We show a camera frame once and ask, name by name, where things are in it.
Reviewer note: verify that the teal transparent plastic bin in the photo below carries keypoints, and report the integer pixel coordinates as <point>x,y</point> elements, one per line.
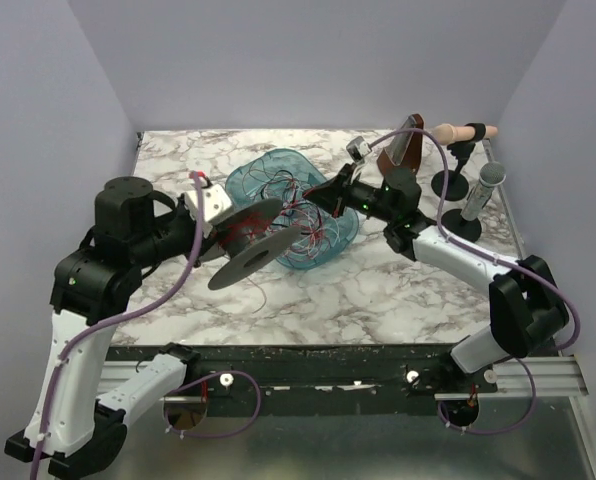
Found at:
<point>286,174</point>

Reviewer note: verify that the aluminium rail frame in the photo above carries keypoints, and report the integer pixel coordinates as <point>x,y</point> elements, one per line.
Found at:
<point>567,381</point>

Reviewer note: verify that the silver mesh microphone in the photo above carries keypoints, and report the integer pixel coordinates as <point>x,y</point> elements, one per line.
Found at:
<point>491,175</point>

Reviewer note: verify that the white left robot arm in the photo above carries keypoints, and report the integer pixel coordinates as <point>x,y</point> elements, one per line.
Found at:
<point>75,428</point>

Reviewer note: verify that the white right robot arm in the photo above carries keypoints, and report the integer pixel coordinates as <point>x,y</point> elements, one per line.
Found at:
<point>525,312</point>

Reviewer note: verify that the dark grey perforated spool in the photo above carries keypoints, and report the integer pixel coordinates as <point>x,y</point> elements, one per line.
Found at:
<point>248,242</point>

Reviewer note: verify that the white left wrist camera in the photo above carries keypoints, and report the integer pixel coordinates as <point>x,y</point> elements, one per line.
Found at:
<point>217,204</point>

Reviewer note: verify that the white perforated spool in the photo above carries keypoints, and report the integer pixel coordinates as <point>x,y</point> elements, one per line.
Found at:
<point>137,186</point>

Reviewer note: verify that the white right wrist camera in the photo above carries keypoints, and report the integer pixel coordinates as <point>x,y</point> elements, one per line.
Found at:
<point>358,149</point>

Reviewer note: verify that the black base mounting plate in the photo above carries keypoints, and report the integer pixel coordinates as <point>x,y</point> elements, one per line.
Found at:
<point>328,380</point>

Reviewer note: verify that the black stand of silver microphone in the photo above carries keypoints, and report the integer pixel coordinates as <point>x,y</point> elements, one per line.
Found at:
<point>462,223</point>

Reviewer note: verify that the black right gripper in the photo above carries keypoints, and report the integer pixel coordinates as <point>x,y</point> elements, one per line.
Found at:
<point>339,191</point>

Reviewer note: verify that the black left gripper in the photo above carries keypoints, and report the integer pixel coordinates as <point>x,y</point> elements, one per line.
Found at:
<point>210,245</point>

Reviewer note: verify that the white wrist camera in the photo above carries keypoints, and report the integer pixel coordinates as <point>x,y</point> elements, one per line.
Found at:
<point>217,204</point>
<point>358,149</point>

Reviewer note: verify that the brown wooden metronome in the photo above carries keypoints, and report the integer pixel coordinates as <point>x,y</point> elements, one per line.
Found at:
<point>403,151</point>

